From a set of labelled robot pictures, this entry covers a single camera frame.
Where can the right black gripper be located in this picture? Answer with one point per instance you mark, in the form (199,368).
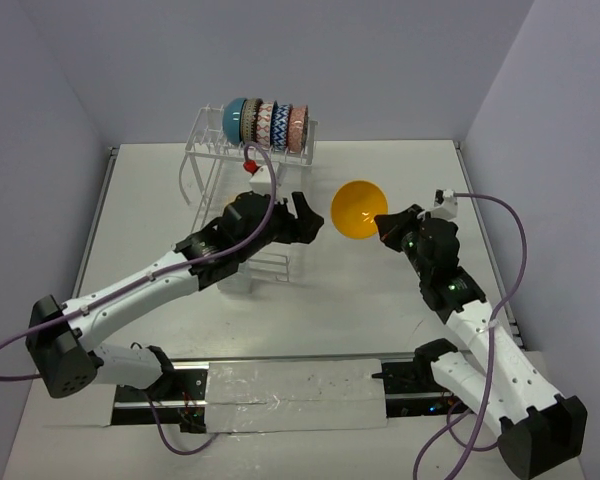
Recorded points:
(392,225)

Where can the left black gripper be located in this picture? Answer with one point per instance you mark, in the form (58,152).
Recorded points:
(290,223)

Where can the yellow bowl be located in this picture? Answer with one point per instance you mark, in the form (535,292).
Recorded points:
(354,208)

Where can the tan beige bowl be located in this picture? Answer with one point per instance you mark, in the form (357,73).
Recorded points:
(232,199)

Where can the orange red patterned bowl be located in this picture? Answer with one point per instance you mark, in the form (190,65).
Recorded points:
(297,128)

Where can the white wire dish rack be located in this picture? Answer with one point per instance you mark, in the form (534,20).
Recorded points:
(212,170)

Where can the dark brown cream bowl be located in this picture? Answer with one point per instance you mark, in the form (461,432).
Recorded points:
(249,119)

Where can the teal blue bowl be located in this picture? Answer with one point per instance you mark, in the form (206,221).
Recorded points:
(231,120)

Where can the blue triangle pattern bowl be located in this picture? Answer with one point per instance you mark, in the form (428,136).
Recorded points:
(280,126)

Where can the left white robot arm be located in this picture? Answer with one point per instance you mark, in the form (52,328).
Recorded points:
(69,347)

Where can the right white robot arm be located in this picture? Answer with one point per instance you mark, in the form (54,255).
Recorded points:
(536,427)

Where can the silver tape sheet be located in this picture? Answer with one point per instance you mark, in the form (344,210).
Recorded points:
(264,397)

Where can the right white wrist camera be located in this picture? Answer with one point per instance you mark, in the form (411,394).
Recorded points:
(445,205)

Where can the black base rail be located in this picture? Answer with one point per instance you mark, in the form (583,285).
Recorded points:
(183,404)

